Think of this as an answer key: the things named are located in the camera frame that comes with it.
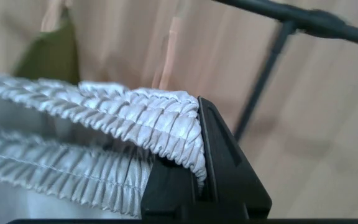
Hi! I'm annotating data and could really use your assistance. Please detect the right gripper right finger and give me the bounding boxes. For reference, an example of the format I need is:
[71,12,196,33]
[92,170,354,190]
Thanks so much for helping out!
[197,96,273,220]

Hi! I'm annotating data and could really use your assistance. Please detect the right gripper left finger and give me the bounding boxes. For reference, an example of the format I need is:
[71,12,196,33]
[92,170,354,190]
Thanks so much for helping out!
[140,155,200,220]

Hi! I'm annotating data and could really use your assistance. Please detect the pale grey shorts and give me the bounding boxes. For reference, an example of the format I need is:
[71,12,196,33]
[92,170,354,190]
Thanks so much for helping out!
[0,71,208,218]

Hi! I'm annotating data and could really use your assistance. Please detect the black clothes rack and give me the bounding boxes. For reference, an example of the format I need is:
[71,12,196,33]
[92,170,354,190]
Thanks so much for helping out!
[211,0,358,142]

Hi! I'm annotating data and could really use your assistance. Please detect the green long-sleeved shirt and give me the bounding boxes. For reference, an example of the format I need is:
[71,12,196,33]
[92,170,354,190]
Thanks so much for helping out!
[12,17,81,85]

